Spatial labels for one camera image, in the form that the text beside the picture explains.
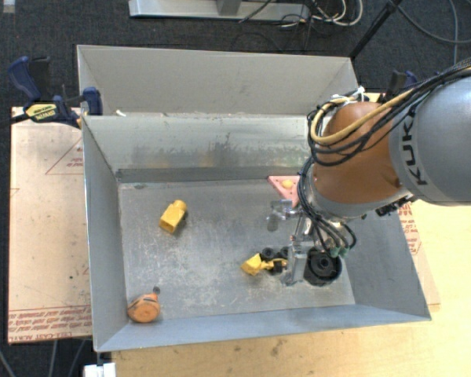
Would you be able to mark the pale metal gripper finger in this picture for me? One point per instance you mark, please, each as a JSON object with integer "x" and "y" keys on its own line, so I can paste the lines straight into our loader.
{"x": 276, "y": 212}
{"x": 297, "y": 263}

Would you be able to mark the pink triangular toy slice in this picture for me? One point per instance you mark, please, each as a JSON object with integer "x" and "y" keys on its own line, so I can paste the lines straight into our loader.
{"x": 284, "y": 189}

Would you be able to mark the yellow toy vehicle black wheels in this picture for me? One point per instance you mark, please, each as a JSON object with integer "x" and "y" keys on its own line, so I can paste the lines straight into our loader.
{"x": 255, "y": 264}

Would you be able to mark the grey metal bin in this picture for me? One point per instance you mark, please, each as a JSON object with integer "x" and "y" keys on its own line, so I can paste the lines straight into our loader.
{"x": 204, "y": 257}

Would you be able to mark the yellow toy block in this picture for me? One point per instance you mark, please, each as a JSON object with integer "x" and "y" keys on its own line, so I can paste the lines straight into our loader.
{"x": 172, "y": 216}

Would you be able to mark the orange round toy fruit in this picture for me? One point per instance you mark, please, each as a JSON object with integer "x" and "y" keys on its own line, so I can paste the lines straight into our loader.
{"x": 143, "y": 309}

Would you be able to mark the brown cardboard board red print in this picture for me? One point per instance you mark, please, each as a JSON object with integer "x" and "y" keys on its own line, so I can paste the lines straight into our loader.
{"x": 47, "y": 218}

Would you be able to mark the black cylinder on white bracket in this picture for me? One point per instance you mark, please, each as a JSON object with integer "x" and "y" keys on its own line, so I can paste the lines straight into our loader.
{"x": 322, "y": 266}

